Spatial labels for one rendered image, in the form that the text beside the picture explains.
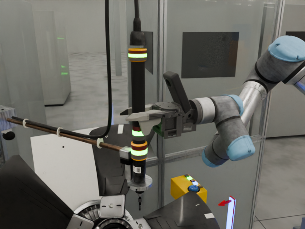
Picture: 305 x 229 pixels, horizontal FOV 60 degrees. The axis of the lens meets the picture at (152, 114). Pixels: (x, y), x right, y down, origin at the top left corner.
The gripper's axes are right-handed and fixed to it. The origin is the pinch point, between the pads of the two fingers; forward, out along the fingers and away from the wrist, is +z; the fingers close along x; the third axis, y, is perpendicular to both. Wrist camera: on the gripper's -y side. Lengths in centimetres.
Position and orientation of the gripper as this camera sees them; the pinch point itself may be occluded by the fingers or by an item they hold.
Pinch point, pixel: (127, 113)
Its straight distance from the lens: 66.3
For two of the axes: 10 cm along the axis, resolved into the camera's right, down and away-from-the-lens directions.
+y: -0.1, 9.5, 3.0
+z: -9.0, 1.2, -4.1
